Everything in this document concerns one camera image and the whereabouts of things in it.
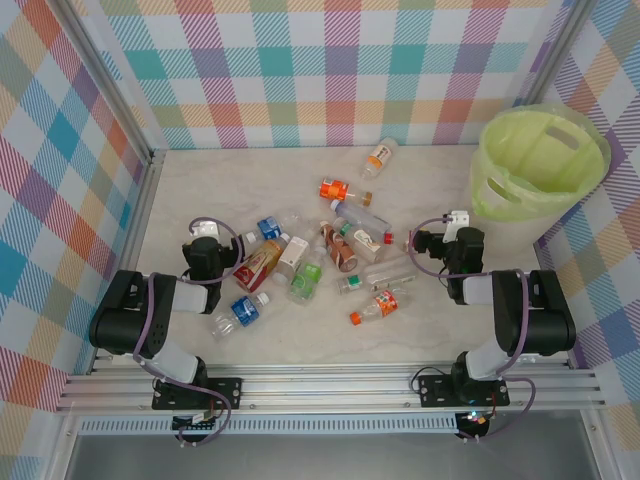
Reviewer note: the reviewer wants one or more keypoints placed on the red gold label bottle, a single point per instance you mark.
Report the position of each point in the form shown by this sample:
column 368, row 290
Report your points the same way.
column 257, row 262

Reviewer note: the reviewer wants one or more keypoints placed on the crushed clear plastic bottle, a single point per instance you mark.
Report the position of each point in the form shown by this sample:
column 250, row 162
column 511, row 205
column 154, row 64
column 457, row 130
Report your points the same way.
column 390, row 272

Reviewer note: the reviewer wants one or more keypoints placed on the blue label plastic bottle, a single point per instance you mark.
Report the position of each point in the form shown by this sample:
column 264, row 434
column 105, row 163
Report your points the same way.
column 270, row 228
column 244, row 310

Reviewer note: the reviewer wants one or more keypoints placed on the white opaque square bottle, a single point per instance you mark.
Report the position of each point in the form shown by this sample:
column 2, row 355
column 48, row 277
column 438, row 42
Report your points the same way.
column 294, row 254

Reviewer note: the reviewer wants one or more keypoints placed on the long clear plastic bottle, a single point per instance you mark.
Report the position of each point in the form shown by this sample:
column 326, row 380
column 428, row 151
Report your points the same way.
column 362, row 217

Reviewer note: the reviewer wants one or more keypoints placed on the red label orange cap bottle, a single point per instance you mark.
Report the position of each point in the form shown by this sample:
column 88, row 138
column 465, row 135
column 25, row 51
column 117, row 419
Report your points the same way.
column 382, row 304

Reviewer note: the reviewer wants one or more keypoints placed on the green label plastic bottle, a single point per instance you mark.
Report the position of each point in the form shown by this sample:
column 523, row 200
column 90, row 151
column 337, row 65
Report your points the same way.
column 305, row 282

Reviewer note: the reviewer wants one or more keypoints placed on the brown coffee label bottle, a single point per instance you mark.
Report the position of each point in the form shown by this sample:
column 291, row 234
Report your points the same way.
column 340, row 247

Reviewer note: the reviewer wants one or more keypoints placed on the white orange label bottle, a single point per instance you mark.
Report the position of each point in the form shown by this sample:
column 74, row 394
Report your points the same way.
column 380, row 157

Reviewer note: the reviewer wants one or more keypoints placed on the orange label brown cap bottle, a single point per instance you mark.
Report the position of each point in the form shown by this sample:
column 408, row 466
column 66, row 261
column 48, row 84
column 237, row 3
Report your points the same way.
column 340, row 190

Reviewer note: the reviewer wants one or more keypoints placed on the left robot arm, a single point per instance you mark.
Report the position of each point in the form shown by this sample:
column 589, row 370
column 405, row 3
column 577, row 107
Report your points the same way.
column 125, row 320

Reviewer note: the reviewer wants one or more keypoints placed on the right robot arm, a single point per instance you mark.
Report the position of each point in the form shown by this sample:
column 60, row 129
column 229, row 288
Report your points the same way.
column 540, row 320

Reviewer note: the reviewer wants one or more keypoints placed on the white plastic bin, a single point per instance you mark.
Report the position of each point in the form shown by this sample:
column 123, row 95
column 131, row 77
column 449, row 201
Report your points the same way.
column 515, row 235

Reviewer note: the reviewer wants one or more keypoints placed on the light green plastic bin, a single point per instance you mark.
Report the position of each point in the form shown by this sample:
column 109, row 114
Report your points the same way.
column 540, row 165

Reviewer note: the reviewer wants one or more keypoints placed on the left controller circuit board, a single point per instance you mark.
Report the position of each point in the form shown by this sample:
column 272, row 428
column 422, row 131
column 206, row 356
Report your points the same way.
column 197, row 420

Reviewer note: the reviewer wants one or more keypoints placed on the controller circuit board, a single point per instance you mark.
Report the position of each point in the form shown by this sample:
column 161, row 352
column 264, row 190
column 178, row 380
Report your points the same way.
column 475, row 419
column 197, row 420

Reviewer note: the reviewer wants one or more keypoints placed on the right controller circuit board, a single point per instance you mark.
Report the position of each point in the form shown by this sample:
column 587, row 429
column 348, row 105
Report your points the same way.
column 475, row 419

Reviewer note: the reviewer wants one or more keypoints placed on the grey metal shelf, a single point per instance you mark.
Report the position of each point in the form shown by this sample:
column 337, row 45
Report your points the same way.
column 325, row 460

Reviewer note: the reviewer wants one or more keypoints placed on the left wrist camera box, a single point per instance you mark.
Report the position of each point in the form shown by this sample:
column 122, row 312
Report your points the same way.
column 206, row 231

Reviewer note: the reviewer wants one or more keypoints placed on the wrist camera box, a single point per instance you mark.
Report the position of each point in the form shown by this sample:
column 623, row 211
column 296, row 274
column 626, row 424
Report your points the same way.
column 206, row 231
column 457, row 220

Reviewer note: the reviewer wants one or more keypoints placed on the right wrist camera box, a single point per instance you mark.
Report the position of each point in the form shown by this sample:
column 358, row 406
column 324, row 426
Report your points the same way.
column 457, row 220

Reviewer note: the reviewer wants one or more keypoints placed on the left aluminium side rail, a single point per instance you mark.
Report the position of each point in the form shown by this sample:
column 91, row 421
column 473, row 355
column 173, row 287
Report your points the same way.
column 132, row 240

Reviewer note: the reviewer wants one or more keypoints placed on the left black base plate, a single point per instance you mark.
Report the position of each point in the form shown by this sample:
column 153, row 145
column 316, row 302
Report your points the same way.
column 227, row 392

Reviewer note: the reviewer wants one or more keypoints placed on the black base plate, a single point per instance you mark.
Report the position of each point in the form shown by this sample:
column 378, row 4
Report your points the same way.
column 227, row 392
column 435, row 390

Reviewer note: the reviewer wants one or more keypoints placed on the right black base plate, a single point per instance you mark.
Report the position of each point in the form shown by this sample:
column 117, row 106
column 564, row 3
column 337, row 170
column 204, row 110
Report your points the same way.
column 435, row 390

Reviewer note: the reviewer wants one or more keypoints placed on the aluminium mounting rail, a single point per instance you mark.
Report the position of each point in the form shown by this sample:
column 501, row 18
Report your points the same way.
column 325, row 390

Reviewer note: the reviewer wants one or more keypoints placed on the left aluminium corner post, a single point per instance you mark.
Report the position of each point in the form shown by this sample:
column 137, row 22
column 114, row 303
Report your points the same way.
column 114, row 75

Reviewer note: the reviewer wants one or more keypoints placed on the aluminium corner post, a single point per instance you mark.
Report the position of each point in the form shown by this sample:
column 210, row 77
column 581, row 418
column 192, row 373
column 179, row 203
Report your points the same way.
column 556, row 50
column 114, row 75

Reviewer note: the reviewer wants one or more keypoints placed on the right aluminium corner post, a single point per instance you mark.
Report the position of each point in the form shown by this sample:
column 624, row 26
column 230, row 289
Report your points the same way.
column 556, row 50

